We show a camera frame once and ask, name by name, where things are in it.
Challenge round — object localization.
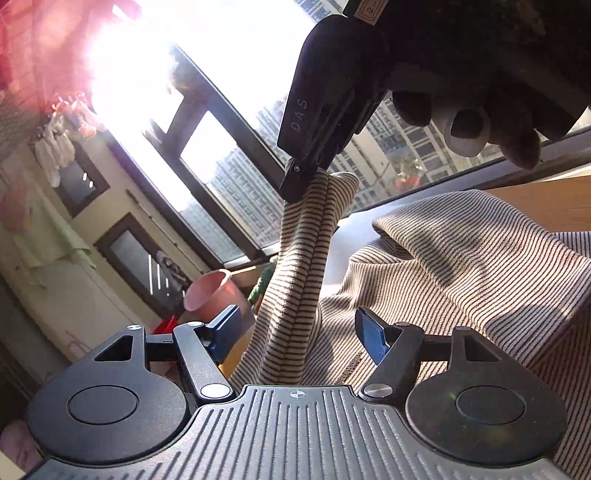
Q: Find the beige striped knit sweater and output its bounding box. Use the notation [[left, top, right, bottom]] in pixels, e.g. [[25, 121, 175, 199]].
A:
[[230, 173, 590, 479]]

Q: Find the right hand dark glove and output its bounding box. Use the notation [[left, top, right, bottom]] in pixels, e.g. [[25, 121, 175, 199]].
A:
[[392, 91, 541, 170]]

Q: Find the red plastic bucket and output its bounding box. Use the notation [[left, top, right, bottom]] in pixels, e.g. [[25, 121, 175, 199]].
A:
[[152, 315, 179, 335]]

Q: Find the pink plastic basin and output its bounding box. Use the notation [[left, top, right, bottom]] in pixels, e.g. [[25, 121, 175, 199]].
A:
[[179, 269, 254, 327]]

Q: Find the grey hanging rag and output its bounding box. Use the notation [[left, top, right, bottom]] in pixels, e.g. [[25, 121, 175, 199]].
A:
[[156, 250, 191, 292]]

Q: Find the green plush toy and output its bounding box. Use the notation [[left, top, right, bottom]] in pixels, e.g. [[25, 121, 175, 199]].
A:
[[247, 256, 277, 305]]

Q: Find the green hanging towel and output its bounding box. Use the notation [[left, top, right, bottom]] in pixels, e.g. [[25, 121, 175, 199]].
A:
[[12, 182, 96, 288]]

